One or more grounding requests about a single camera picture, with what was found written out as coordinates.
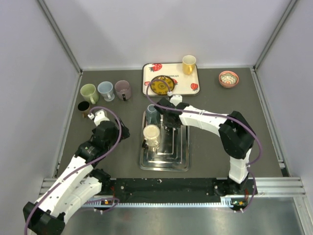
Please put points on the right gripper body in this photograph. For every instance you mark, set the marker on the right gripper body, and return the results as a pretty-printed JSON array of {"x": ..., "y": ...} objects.
[{"x": 167, "y": 123}]

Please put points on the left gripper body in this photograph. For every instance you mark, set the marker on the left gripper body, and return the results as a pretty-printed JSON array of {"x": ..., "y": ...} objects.
[{"x": 124, "y": 134}]

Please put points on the purple mug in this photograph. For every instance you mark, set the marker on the purple mug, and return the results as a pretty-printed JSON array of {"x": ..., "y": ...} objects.
[{"x": 123, "y": 90}]

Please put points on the light blue white mug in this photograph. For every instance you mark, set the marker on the light blue white mug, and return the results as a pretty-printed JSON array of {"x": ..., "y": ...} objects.
[{"x": 106, "y": 90}]

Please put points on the brown striped cup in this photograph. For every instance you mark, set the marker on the brown striped cup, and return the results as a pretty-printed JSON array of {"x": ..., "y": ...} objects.
[{"x": 84, "y": 108}]

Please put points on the green mug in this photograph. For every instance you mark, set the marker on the green mug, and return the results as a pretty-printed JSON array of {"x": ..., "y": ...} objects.
[{"x": 89, "y": 93}]

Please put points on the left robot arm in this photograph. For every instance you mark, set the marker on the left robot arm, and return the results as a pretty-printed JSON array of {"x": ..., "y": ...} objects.
[{"x": 79, "y": 182}]

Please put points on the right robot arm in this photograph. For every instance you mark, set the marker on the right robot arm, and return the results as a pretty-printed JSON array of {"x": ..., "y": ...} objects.
[{"x": 235, "y": 133}]

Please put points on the grey blue mug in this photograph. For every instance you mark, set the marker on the grey blue mug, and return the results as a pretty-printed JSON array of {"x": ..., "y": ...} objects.
[{"x": 152, "y": 115}]

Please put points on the cream mug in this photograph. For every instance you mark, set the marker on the cream mug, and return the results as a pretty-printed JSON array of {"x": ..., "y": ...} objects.
[{"x": 152, "y": 135}]

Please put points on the yellow mug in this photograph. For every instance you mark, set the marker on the yellow mug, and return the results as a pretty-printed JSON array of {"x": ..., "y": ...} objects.
[{"x": 188, "y": 64}]

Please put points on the metal tray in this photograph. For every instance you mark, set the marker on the metal tray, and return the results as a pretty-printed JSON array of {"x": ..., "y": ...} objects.
[{"x": 171, "y": 154}]

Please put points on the strawberry serving tray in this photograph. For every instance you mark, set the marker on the strawberry serving tray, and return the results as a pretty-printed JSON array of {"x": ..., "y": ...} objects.
[{"x": 184, "y": 84}]

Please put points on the pink patterned bowl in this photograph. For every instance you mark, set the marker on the pink patterned bowl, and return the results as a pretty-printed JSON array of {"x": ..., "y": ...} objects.
[{"x": 228, "y": 79}]

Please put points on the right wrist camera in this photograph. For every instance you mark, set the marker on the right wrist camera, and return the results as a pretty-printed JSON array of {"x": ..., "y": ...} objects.
[{"x": 175, "y": 99}]

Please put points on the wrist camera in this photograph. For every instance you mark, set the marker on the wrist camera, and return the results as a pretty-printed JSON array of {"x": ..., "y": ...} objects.
[
  {"x": 175, "y": 99},
  {"x": 98, "y": 117}
]

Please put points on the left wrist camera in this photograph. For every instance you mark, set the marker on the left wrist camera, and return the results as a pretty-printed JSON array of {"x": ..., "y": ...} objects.
[{"x": 98, "y": 117}]

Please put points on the aluminium frame rail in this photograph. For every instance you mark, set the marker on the aluminium frame rail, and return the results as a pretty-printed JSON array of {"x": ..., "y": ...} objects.
[{"x": 254, "y": 188}]

